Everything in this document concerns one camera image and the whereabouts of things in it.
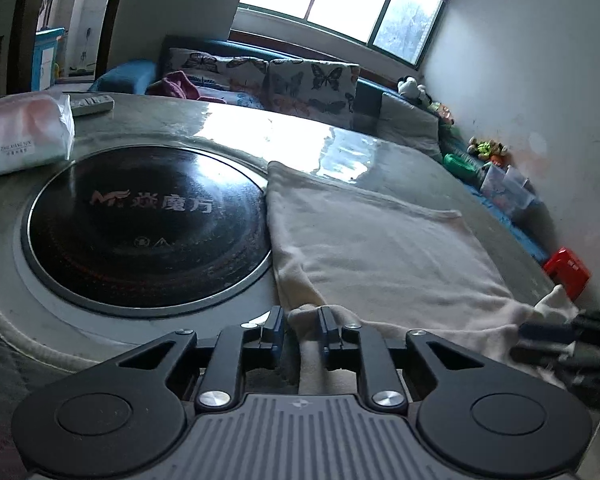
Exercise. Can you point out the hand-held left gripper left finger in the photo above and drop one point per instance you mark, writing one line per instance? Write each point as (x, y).
(274, 332)

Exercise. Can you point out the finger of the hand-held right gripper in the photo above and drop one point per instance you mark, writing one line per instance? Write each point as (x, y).
(595, 330)
(590, 367)

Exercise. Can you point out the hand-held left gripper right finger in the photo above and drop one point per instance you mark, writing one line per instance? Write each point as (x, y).
(327, 332)

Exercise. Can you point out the cream fleece garment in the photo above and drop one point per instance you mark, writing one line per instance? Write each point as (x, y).
(380, 255)

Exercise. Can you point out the red plastic stool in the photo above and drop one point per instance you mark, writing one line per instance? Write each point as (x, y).
(567, 270)

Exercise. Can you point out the black round induction cooktop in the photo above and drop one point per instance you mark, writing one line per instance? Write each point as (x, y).
(145, 240)

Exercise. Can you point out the clear plastic storage box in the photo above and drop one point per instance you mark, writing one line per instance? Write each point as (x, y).
(505, 195)

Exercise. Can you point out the green and brown plush toys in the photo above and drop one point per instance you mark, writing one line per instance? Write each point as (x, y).
(487, 149)

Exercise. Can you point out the green bowl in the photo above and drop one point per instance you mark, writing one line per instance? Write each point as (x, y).
(460, 166)

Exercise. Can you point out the grey pillow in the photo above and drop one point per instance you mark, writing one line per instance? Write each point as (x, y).
(410, 125)

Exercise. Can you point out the large butterfly print pillow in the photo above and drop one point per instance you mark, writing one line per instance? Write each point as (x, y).
(315, 90)

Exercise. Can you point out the pink plush toy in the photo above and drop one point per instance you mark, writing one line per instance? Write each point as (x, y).
(442, 112)

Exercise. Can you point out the panda plush toy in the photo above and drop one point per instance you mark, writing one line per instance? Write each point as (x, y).
(411, 90)

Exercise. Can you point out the long butterfly print pillow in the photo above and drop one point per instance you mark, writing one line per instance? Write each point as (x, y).
(220, 72)

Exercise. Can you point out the pink cloth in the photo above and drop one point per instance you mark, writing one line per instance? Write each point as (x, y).
(177, 85)

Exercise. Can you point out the white remote control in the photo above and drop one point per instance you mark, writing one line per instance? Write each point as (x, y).
(90, 104)

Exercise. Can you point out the blue sofa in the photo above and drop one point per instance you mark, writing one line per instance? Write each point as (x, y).
(125, 77)

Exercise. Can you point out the soft tissue pack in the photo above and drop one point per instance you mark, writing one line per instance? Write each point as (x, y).
(25, 132)

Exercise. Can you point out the blue and white cardboard box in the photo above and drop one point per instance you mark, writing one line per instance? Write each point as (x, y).
(47, 60)

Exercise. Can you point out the dark wooden door frame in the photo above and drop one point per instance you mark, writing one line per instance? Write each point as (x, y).
(20, 50)

